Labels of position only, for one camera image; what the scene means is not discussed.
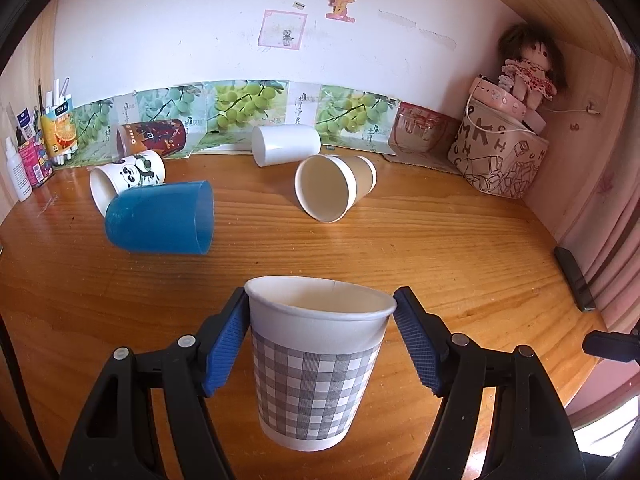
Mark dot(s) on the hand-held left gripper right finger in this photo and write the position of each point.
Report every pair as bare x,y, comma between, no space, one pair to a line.
419,345

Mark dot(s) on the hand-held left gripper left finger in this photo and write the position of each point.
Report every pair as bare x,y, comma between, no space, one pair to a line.
226,347

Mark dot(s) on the grey checked paper cup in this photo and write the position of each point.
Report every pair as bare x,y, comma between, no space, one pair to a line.
310,375

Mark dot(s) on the blue plastic cup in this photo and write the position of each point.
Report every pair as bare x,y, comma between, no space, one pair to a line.
155,220

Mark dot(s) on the tan paper cup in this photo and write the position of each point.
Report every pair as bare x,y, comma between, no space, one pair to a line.
325,190

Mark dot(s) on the panda print paper cup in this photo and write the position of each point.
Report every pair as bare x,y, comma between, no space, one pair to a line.
132,172

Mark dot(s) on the plain white paper cup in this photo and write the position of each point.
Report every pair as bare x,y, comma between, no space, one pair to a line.
287,144

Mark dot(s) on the dark red printed cup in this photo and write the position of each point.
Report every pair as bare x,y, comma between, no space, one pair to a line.
155,135

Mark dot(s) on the black flat remote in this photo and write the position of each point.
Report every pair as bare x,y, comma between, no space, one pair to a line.
575,280

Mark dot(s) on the beige letter print bag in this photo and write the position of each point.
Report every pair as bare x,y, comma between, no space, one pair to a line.
492,160

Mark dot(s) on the pink curtain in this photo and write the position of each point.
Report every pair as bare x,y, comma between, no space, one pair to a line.
617,240

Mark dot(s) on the grape print carton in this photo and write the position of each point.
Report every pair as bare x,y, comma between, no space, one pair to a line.
245,105
350,110
92,125
172,102

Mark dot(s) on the pink round box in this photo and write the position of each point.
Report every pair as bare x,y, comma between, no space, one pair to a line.
502,100

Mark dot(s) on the pink printed box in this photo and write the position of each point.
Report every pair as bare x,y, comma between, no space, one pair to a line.
36,162

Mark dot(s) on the orange juice carton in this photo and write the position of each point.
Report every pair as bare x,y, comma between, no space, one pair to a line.
60,132

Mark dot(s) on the white plastic bottle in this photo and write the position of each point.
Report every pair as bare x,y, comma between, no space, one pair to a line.
16,175

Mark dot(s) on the brown haired rag doll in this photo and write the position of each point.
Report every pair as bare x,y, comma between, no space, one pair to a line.
532,67

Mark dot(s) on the blue pen holder box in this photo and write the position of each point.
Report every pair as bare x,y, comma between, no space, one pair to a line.
26,122

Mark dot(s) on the pink paper note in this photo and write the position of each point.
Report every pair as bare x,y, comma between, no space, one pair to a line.
282,29

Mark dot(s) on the black bracket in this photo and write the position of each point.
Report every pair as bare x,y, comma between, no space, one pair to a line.
610,346

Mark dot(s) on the pony wall sticker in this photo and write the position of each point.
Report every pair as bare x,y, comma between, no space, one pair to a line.
341,4

